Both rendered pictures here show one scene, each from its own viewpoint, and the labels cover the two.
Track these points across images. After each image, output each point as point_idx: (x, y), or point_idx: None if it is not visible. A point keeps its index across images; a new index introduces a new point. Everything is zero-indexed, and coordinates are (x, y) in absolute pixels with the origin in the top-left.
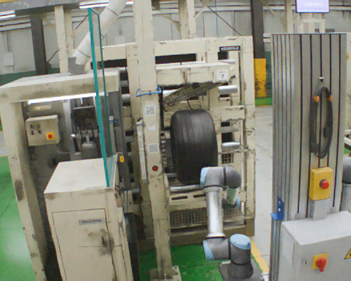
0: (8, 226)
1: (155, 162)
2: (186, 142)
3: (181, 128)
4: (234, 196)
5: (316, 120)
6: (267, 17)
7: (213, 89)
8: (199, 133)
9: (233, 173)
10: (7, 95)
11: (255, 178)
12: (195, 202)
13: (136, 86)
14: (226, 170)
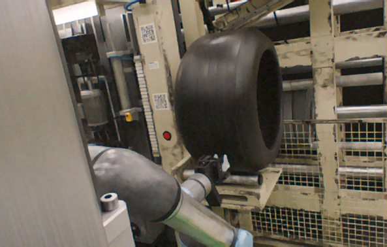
0: None
1: (166, 125)
2: (183, 89)
3: (183, 62)
4: (192, 237)
5: None
6: None
7: (318, 0)
8: (209, 72)
9: (113, 176)
10: None
11: None
12: (288, 198)
13: (189, 10)
14: (98, 161)
